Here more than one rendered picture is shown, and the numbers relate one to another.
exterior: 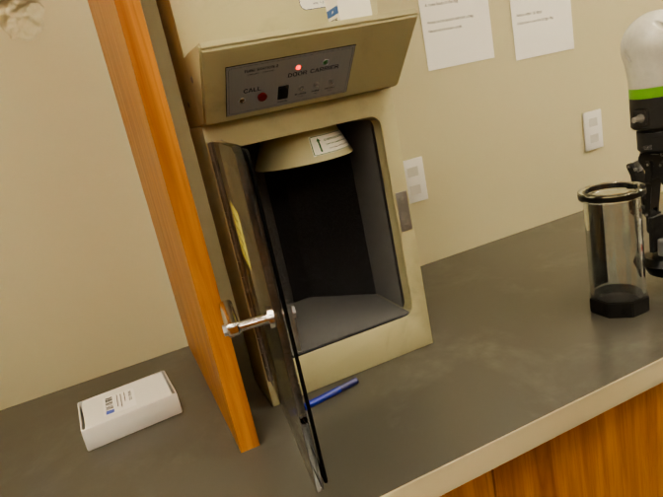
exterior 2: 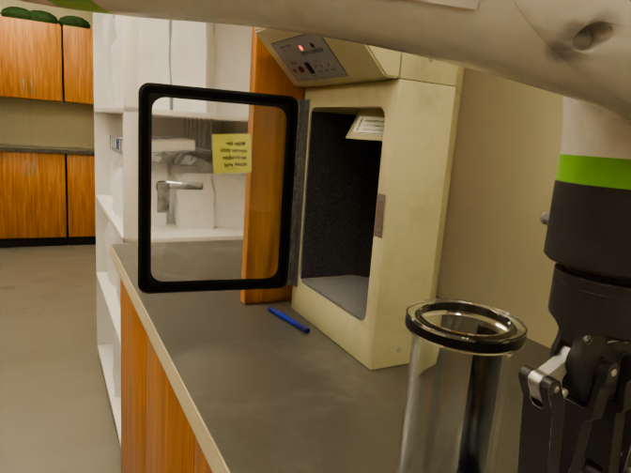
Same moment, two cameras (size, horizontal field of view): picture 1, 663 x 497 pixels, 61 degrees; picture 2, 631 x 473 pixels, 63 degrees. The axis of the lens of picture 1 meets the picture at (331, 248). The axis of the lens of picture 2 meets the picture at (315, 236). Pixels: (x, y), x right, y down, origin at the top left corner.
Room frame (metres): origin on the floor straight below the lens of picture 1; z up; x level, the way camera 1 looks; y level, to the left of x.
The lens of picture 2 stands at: (0.74, -0.93, 1.32)
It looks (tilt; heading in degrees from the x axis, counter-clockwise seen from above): 11 degrees down; 82
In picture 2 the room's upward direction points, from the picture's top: 4 degrees clockwise
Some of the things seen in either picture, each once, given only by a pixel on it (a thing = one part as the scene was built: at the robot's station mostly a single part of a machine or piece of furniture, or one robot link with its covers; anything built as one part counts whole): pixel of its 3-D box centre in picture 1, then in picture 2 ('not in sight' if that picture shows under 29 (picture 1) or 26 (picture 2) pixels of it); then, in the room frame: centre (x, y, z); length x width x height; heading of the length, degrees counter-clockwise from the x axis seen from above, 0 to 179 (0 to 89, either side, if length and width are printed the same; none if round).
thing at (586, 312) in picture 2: (661, 152); (603, 334); (0.99, -0.62, 1.20); 0.08 x 0.07 x 0.09; 20
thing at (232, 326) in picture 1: (243, 314); not in sight; (0.61, 0.11, 1.20); 0.10 x 0.05 x 0.03; 13
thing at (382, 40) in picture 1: (308, 67); (318, 49); (0.85, -0.02, 1.46); 0.32 x 0.11 x 0.10; 110
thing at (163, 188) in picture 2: (289, 326); (162, 197); (0.58, 0.06, 1.18); 0.02 x 0.02 x 0.06; 13
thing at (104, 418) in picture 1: (128, 407); not in sight; (0.91, 0.41, 0.96); 0.16 x 0.12 x 0.04; 114
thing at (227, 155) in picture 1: (260, 296); (219, 193); (0.69, 0.10, 1.19); 0.30 x 0.01 x 0.40; 13
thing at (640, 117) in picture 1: (657, 111); (616, 229); (0.99, -0.61, 1.27); 0.12 x 0.09 x 0.06; 110
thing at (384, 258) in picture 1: (303, 228); (390, 205); (1.02, 0.04, 1.19); 0.26 x 0.24 x 0.35; 110
